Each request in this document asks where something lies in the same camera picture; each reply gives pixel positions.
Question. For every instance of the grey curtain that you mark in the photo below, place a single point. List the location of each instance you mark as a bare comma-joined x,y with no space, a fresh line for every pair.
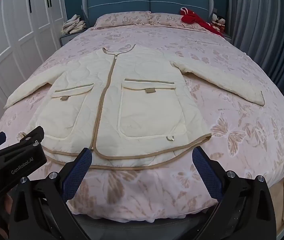
264,30

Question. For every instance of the pink butterfly printed quilt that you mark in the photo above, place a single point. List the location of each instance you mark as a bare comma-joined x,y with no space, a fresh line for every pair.
232,97

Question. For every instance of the white wardrobe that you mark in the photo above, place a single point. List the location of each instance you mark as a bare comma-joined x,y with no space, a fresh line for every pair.
11,42

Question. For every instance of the plush doll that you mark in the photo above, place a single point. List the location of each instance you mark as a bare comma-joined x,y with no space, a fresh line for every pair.
214,18
221,22

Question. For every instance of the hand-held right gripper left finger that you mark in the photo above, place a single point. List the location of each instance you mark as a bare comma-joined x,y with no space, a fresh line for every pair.
78,175

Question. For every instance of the folded cream blanket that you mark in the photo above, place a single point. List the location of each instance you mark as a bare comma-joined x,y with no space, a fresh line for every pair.
73,25

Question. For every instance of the grey nightstand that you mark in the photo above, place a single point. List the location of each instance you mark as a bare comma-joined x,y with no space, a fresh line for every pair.
68,39

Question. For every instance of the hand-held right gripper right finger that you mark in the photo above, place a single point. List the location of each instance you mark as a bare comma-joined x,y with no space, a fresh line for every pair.
205,172

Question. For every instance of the pink printed pillow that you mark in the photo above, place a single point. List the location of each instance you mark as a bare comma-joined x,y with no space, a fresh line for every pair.
167,18
122,18

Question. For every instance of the cream quilted jacket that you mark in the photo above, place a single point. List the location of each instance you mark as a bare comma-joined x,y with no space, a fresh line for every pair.
142,80

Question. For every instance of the red cloth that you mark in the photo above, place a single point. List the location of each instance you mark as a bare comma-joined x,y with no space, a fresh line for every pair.
197,20

